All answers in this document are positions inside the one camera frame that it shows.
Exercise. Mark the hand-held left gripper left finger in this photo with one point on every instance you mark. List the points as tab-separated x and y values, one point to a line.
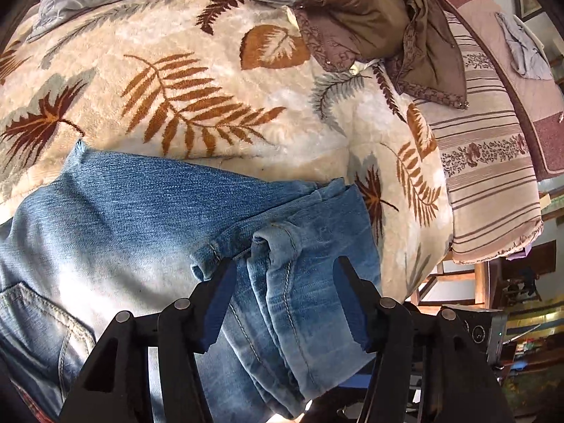
218	308

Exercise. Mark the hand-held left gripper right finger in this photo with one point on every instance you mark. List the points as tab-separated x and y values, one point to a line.
352	308

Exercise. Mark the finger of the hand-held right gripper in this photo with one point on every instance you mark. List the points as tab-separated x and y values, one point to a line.
361	380

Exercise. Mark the blue denim pants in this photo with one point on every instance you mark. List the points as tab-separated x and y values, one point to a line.
132	229

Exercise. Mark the dark wooden cabinet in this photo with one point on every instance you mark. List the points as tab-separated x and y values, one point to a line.
528	264

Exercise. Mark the striped floral mattress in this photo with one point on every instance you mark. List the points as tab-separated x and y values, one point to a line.
484	185

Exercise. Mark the leaf print fleece blanket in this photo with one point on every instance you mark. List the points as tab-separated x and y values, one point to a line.
176	110

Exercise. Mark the small white cloth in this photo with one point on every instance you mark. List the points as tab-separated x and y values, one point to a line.
359	68

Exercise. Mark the light grey cloth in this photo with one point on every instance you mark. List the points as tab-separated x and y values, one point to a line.
524	48

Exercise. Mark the brown jacket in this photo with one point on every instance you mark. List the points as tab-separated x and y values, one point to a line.
365	9

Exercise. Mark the wooden bed frame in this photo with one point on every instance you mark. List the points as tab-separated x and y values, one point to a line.
454	277

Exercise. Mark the framed wall picture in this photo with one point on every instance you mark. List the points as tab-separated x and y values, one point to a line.
528	0

